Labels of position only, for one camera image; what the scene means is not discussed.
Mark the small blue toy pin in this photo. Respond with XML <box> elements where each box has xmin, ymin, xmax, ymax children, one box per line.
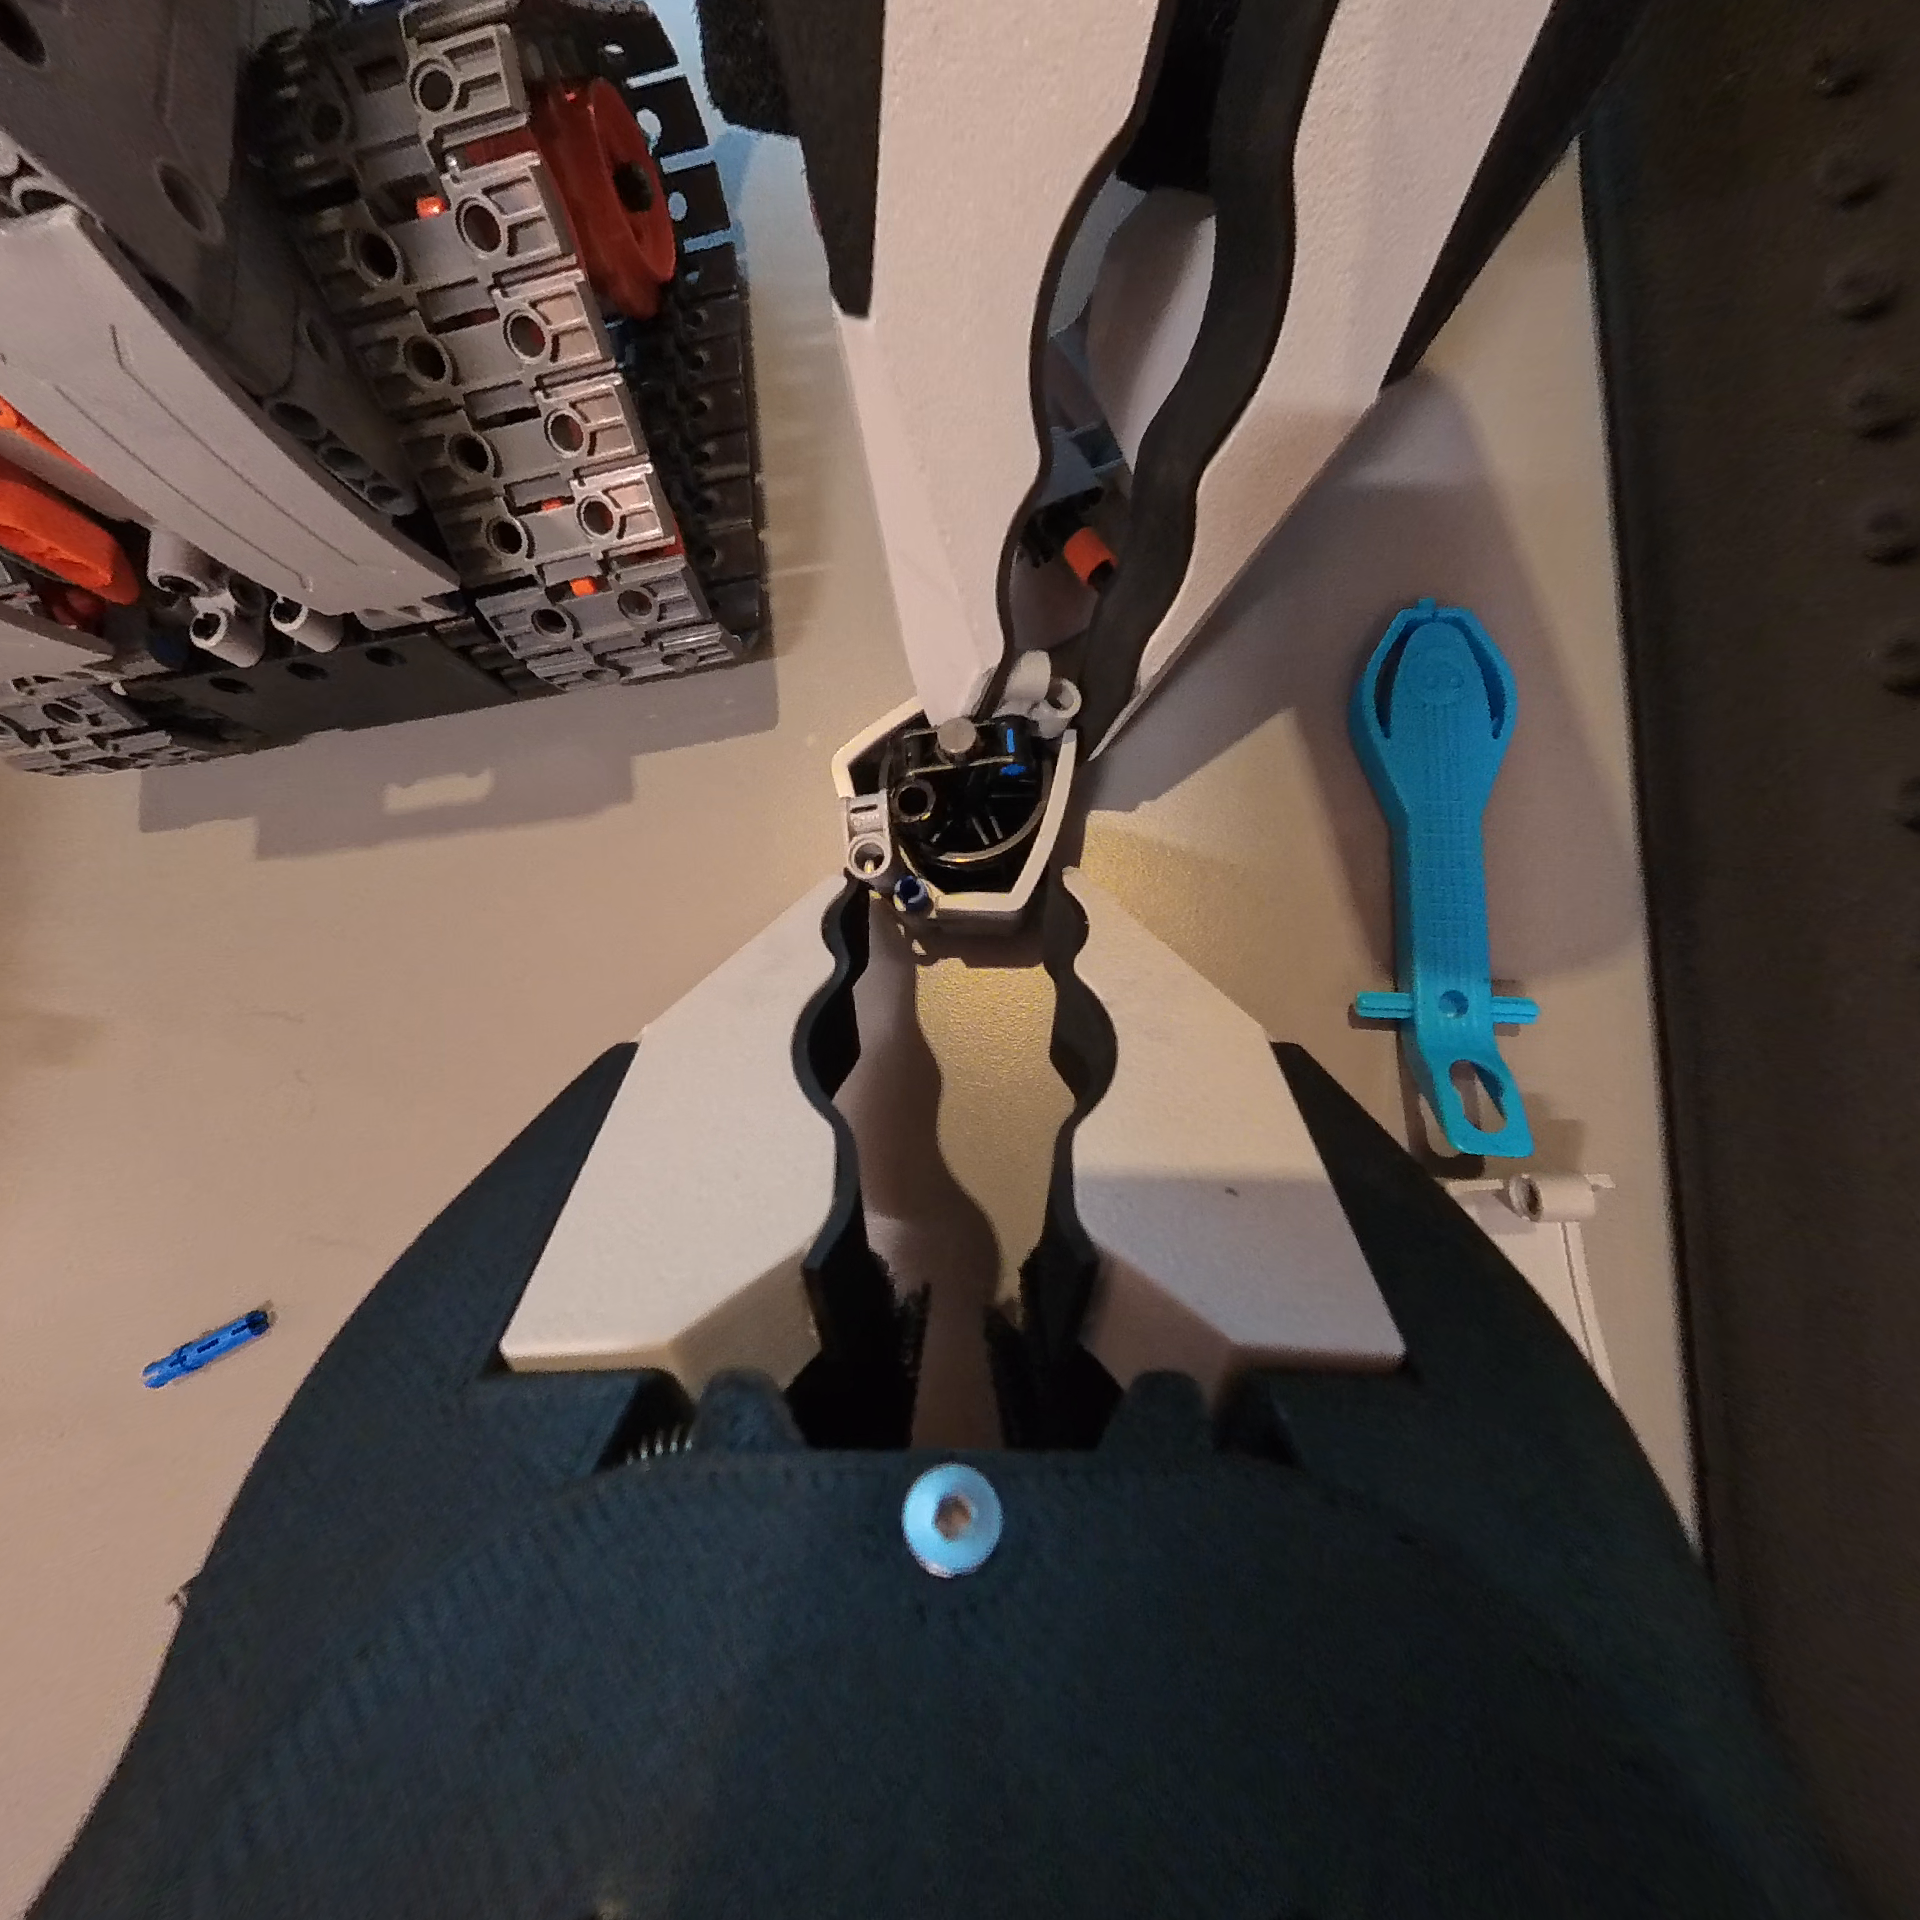
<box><xmin>141</xmin><ymin>1304</ymin><xmax>279</xmax><ymax>1389</ymax></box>

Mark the blue toy wrench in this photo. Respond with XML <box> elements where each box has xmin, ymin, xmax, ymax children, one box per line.
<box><xmin>1345</xmin><ymin>601</ymin><xmax>1548</xmax><ymax>1166</ymax></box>

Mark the small grey orange toy part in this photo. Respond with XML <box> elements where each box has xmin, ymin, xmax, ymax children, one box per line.
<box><xmin>1051</xmin><ymin>480</ymin><xmax>1136</xmax><ymax>601</ymax></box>

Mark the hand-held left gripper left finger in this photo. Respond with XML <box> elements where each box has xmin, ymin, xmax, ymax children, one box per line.
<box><xmin>503</xmin><ymin>880</ymin><xmax>874</xmax><ymax>1383</ymax></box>

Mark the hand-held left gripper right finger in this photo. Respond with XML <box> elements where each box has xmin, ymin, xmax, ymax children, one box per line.
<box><xmin>1035</xmin><ymin>888</ymin><xmax>1412</xmax><ymax>1401</ymax></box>

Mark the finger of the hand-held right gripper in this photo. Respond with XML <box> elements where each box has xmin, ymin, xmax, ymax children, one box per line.
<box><xmin>826</xmin><ymin>0</ymin><xmax>1172</xmax><ymax>722</ymax></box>
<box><xmin>1089</xmin><ymin>0</ymin><xmax>1562</xmax><ymax>760</ymax></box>

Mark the grey toy wheel frame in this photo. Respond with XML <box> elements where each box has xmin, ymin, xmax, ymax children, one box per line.
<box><xmin>835</xmin><ymin>678</ymin><xmax>1089</xmax><ymax>947</ymax></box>

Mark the grey orange tracked toy robot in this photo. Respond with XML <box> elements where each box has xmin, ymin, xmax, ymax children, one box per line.
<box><xmin>0</xmin><ymin>0</ymin><xmax>777</xmax><ymax>777</ymax></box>

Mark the black perforated mat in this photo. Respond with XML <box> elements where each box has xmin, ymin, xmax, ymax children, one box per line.
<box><xmin>1576</xmin><ymin>0</ymin><xmax>1920</xmax><ymax>1920</ymax></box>

